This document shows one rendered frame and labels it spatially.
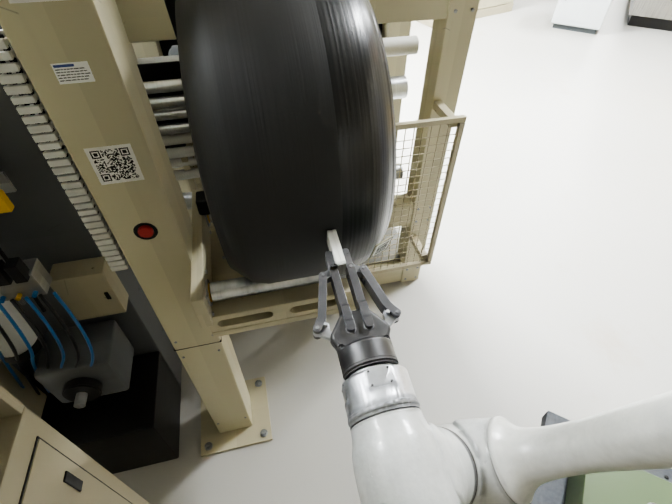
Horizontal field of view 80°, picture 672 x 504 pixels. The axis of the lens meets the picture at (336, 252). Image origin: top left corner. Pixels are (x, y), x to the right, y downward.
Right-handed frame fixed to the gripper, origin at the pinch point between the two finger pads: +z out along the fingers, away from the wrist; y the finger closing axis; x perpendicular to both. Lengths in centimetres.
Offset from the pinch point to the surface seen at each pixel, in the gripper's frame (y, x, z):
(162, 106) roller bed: 31, 12, 63
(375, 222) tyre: -7.8, -0.5, 4.2
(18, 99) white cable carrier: 44, -14, 28
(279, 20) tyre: 3.6, -25.6, 21.9
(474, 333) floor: -78, 122, 27
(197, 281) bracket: 26.5, 24.0, 15.7
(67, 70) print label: 34.8, -18.3, 27.7
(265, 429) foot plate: 23, 117, 6
